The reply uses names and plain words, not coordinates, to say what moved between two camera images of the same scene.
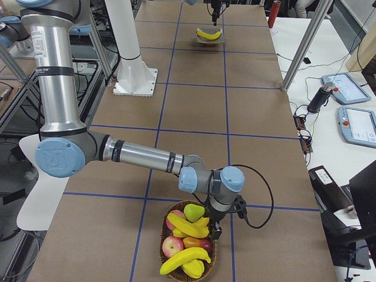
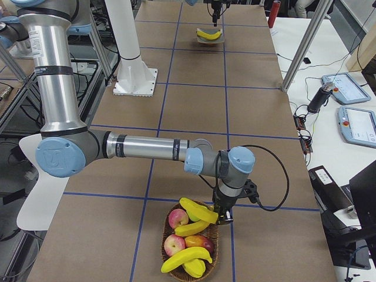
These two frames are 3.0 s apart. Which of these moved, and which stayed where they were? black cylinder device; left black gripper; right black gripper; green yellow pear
Moved: right black gripper
Stayed: green yellow pear; black cylinder device; left black gripper
